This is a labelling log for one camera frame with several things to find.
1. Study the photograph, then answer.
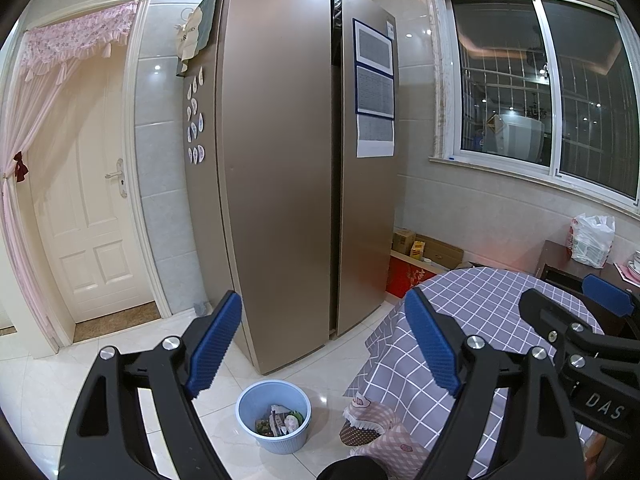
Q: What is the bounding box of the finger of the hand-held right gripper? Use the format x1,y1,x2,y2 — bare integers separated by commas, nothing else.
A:
581,274,640,318
519,287,640,376

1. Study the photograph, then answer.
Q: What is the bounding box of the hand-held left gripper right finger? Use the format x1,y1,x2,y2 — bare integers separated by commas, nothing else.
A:
404,287,586,480

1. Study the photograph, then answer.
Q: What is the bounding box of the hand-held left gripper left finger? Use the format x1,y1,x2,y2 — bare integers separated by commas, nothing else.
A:
59,290,244,480

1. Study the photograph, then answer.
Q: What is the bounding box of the light blue plastic bucket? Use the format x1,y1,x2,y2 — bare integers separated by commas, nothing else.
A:
235,380,312,456

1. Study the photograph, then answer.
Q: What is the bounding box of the white plastic bag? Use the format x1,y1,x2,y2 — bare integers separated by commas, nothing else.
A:
569,212,617,268

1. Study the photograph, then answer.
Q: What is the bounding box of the dark wooden side table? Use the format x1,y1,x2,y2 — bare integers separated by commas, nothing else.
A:
535,239,640,341

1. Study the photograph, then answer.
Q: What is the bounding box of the purple checked tablecloth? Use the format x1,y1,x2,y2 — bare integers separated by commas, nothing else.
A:
342,266,608,480

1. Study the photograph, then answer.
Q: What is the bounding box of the red gift box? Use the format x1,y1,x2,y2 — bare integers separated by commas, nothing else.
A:
386,252,441,301

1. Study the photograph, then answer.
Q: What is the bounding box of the large cardboard box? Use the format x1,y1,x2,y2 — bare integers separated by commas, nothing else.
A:
415,234,466,268

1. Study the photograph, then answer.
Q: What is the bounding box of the brown door mat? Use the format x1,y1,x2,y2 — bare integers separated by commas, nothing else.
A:
72,301,162,345

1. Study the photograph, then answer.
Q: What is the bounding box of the heap of crumpled wrappers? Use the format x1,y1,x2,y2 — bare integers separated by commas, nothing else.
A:
254,402,307,438

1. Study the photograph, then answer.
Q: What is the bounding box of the small cardboard box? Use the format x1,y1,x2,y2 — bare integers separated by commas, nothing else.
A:
392,227,417,256

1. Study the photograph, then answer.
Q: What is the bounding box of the brown stool with frilled cover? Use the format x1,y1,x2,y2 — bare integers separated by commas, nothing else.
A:
339,394,416,448

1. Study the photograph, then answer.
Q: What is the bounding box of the white panelled door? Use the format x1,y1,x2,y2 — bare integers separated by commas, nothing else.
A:
27,77,158,323

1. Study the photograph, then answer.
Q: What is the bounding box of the gold double-door refrigerator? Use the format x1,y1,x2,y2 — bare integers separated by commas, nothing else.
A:
182,0,401,376

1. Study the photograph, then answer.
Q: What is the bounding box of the white outdoor unit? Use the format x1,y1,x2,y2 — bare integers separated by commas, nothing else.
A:
482,112,546,163

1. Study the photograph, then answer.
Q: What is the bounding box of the group of drop-shaped magnets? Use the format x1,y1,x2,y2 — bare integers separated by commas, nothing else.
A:
185,66,207,166

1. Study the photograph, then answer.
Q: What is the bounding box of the white paper sheet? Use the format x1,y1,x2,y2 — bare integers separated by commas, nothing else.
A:
356,114,396,159

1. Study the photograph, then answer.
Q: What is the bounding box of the white framed window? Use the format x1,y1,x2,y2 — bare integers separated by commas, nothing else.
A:
422,0,640,221

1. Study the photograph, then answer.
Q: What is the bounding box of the blue-framed printed sheet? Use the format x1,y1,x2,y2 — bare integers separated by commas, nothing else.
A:
352,18,396,79
355,64,396,121

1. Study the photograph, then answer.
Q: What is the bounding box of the pink sheer curtain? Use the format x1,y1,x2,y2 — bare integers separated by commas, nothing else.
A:
0,0,141,356

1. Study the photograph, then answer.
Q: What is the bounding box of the metal door handle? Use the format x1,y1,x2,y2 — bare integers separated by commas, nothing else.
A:
105,158,128,198

